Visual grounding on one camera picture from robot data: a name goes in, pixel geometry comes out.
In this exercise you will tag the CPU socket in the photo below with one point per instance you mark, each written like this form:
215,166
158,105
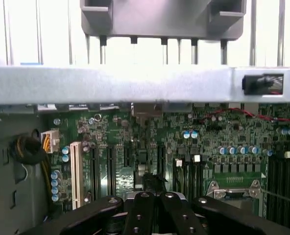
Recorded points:
233,192

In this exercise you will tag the long black expansion slot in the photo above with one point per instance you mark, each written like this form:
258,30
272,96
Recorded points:
111,171
94,171

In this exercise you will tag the thin metal locking lever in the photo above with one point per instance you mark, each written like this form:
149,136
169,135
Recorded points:
282,197

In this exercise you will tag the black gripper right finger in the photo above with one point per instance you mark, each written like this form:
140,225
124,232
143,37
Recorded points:
181,218

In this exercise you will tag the white power connector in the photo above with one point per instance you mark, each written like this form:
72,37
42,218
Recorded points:
52,140

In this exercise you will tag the black open PC case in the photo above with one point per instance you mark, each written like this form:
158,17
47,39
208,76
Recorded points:
110,83

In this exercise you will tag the graphics card expansion slot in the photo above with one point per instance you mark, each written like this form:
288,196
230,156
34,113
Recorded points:
161,159

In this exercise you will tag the grey plastic parts rack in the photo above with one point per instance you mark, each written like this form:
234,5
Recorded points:
159,22

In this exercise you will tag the green motherboard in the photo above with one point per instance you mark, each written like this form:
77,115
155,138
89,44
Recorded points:
110,132

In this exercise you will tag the black RAM slot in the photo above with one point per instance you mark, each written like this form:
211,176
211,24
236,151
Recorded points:
188,178
204,176
196,178

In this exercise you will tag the white PCI expansion slot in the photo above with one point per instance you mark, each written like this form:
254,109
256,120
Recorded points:
76,176

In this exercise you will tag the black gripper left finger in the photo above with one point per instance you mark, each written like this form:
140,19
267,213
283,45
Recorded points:
140,215

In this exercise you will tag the black intrusion switch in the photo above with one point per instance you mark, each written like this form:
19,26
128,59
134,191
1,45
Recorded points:
255,84

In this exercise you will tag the short black expansion slot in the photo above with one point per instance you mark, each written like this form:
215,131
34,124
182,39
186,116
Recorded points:
128,157

